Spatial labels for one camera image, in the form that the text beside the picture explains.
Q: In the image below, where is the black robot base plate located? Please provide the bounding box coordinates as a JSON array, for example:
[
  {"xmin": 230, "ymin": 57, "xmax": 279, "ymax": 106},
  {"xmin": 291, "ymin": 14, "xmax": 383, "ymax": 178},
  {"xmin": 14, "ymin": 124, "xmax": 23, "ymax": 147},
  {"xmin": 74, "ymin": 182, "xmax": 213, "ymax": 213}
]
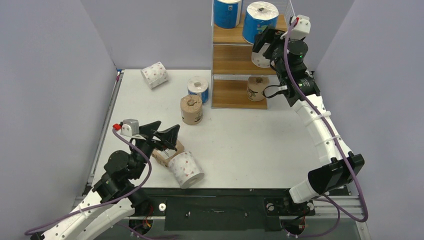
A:
[{"xmin": 126, "ymin": 188, "xmax": 316, "ymax": 234}]

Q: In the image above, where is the purple cable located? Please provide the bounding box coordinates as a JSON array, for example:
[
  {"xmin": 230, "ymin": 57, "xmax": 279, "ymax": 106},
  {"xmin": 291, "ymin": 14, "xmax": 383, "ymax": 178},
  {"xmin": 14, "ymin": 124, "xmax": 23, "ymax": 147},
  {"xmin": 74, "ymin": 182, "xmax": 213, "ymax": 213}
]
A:
[
  {"xmin": 24, "ymin": 127, "xmax": 153, "ymax": 240},
  {"xmin": 283, "ymin": 16, "xmax": 369, "ymax": 223}
]

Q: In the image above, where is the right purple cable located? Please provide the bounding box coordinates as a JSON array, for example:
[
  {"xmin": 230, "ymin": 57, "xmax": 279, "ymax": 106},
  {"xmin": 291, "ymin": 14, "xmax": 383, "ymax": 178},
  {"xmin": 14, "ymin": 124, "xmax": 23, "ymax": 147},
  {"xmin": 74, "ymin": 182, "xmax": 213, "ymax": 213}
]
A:
[{"xmin": 283, "ymin": 16, "xmax": 369, "ymax": 223}]

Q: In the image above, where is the blue roll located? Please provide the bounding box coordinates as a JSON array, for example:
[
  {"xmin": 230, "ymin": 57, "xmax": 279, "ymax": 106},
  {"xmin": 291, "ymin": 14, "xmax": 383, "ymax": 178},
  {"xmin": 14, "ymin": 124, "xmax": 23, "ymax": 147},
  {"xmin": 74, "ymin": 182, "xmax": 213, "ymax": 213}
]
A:
[
  {"xmin": 187, "ymin": 76, "xmax": 209, "ymax": 104},
  {"xmin": 213, "ymin": 0, "xmax": 243, "ymax": 29},
  {"xmin": 242, "ymin": 1, "xmax": 280, "ymax": 44}
]

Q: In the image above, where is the white wire wooden shelf rack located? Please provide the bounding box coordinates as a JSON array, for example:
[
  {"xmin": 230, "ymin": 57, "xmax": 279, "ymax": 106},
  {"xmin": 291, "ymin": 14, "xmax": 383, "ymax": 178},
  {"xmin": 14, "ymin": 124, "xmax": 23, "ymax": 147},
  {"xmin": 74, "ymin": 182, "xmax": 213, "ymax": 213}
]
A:
[{"xmin": 210, "ymin": 0, "xmax": 293, "ymax": 110}]

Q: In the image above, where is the blue wrapped roll back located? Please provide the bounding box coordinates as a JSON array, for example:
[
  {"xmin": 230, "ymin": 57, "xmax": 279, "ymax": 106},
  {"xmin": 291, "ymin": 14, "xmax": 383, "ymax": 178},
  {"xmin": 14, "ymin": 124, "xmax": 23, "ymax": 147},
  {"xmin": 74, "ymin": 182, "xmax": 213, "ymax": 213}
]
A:
[{"xmin": 187, "ymin": 76, "xmax": 209, "ymax": 104}]

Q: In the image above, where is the brown roll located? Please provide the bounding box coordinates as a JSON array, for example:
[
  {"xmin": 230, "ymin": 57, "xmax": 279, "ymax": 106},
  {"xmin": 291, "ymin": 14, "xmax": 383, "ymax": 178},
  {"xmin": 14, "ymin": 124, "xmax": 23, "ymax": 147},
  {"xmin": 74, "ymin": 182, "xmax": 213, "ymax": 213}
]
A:
[
  {"xmin": 247, "ymin": 76, "xmax": 270, "ymax": 102},
  {"xmin": 151, "ymin": 140, "xmax": 185, "ymax": 168},
  {"xmin": 180, "ymin": 94, "xmax": 203, "ymax": 125}
]

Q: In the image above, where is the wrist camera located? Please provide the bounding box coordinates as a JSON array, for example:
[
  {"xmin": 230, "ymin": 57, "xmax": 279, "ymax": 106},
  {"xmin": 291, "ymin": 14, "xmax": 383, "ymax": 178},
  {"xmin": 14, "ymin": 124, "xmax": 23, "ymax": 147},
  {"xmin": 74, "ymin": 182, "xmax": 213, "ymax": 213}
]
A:
[
  {"xmin": 112, "ymin": 118, "xmax": 140, "ymax": 137},
  {"xmin": 289, "ymin": 14, "xmax": 311, "ymax": 41}
]

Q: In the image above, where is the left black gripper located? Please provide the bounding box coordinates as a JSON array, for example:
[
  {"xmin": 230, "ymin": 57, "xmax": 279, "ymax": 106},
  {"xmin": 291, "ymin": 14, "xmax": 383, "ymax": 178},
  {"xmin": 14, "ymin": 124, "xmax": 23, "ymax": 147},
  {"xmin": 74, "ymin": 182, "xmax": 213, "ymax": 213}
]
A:
[{"xmin": 132, "ymin": 120, "xmax": 180, "ymax": 179}]

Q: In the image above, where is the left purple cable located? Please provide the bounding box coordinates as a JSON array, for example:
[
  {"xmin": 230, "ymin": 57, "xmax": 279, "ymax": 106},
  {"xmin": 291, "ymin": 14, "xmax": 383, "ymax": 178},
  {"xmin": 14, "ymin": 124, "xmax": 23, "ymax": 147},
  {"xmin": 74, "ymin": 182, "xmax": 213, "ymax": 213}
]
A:
[{"xmin": 24, "ymin": 127, "xmax": 153, "ymax": 240}]

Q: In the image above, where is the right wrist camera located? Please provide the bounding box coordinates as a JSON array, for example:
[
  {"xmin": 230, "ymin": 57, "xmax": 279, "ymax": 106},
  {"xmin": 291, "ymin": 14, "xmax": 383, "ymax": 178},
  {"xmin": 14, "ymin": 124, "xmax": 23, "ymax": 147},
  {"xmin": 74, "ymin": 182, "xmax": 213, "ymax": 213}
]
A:
[{"xmin": 289, "ymin": 14, "xmax": 311, "ymax": 41}]

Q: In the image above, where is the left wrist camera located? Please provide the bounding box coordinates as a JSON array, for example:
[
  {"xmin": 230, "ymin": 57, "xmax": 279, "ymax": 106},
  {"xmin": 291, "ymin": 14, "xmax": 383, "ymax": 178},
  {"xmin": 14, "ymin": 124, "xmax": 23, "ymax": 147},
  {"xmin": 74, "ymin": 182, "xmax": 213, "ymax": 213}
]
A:
[{"xmin": 112, "ymin": 118, "xmax": 140, "ymax": 137}]

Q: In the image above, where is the blue roll front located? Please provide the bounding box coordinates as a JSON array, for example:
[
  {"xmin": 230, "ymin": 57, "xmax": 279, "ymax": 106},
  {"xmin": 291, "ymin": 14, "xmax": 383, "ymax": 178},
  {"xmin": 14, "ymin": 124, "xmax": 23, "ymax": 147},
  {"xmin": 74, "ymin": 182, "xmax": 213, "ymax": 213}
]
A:
[{"xmin": 213, "ymin": 0, "xmax": 243, "ymax": 29}]

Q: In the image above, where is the white floral roll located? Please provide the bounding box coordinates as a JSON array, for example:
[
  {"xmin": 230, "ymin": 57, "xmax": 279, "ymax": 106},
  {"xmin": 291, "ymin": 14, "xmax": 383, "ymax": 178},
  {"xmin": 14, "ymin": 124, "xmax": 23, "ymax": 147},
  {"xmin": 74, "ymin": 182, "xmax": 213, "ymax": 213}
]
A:
[
  {"xmin": 168, "ymin": 151, "xmax": 205, "ymax": 189},
  {"xmin": 140, "ymin": 61, "xmax": 171, "ymax": 90},
  {"xmin": 251, "ymin": 43, "xmax": 270, "ymax": 69}
]

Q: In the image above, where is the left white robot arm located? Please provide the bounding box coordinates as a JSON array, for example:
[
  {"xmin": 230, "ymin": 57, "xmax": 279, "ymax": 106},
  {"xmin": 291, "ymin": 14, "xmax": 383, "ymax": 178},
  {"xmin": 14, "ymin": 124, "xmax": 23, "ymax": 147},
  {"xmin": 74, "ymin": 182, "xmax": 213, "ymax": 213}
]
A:
[{"xmin": 24, "ymin": 119, "xmax": 180, "ymax": 240}]

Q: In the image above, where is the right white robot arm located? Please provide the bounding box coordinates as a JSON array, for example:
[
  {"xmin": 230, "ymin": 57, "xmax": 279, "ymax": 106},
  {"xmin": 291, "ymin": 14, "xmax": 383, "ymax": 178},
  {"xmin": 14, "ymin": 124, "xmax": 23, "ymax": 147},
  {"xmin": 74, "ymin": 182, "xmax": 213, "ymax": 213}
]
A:
[{"xmin": 252, "ymin": 26, "xmax": 365, "ymax": 214}]

